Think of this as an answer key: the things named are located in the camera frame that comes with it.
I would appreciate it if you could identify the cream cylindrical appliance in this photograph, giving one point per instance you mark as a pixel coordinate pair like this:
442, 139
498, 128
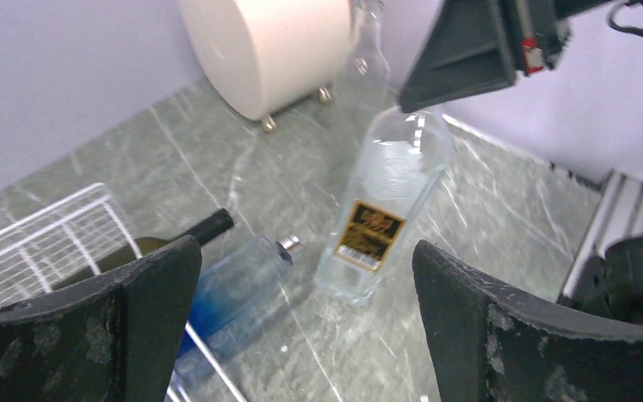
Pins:
262, 56

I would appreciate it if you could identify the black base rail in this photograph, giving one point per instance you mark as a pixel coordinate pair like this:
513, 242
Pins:
606, 278

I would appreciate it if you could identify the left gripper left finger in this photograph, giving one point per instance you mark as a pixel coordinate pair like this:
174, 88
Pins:
113, 337

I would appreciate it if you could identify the small clear glass bottle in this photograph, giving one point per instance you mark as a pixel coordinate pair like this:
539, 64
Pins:
360, 86

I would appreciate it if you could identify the white wire wine rack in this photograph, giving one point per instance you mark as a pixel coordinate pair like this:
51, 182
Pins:
46, 246

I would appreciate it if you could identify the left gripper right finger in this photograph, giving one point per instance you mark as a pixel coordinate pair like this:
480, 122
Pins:
490, 341

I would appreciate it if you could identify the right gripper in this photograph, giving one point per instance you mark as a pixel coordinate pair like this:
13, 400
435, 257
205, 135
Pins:
476, 47

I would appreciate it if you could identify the clear bottle black gold cap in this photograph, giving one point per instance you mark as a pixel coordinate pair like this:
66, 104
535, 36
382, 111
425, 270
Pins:
400, 165

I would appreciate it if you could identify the dark green wine bottle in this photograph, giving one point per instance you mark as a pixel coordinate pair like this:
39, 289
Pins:
203, 232

